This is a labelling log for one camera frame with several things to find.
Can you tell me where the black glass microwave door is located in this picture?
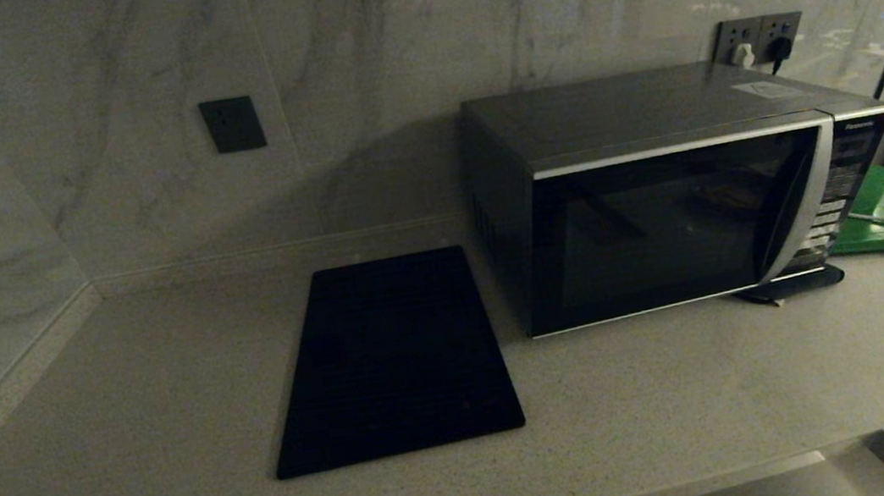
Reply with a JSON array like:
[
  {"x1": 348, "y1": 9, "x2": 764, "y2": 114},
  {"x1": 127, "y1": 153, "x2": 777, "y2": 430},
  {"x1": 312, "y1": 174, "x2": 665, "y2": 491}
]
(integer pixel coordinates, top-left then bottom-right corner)
[{"x1": 510, "y1": 118, "x2": 857, "y2": 338}]

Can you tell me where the black induction cooktop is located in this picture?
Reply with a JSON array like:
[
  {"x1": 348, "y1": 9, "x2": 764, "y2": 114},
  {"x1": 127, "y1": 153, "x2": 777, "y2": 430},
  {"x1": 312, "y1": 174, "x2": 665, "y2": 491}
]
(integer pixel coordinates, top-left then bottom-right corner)
[{"x1": 250, "y1": 240, "x2": 530, "y2": 482}]

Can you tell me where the silver black microwave oven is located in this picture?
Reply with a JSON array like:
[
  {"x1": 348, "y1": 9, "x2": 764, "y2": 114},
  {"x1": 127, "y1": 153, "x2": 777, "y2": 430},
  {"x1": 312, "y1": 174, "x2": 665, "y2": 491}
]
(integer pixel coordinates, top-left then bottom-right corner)
[{"x1": 456, "y1": 38, "x2": 884, "y2": 345}]

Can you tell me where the dark double wall socket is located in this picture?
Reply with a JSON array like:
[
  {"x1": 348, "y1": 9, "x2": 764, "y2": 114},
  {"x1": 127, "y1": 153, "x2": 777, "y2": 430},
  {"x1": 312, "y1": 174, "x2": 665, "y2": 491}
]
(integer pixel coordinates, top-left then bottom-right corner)
[{"x1": 709, "y1": 9, "x2": 808, "y2": 72}]

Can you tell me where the dark single wall socket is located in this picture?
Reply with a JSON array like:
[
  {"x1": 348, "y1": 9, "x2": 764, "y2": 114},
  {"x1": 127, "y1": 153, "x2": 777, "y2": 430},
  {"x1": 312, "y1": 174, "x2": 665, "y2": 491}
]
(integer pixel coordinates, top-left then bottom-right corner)
[{"x1": 197, "y1": 93, "x2": 268, "y2": 156}]

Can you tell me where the black power plug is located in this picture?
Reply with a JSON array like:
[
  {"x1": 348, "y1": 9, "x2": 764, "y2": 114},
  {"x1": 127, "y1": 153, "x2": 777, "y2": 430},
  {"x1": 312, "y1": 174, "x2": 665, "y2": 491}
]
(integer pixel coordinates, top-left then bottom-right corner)
[{"x1": 763, "y1": 35, "x2": 798, "y2": 75}]

